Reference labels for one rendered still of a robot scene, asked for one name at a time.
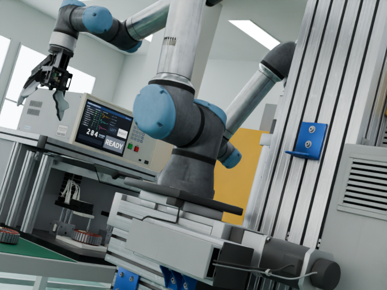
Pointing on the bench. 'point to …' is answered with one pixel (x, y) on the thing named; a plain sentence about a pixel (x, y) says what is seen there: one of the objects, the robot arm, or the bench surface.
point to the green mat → (31, 250)
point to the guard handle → (123, 175)
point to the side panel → (7, 164)
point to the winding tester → (40, 110)
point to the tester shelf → (75, 152)
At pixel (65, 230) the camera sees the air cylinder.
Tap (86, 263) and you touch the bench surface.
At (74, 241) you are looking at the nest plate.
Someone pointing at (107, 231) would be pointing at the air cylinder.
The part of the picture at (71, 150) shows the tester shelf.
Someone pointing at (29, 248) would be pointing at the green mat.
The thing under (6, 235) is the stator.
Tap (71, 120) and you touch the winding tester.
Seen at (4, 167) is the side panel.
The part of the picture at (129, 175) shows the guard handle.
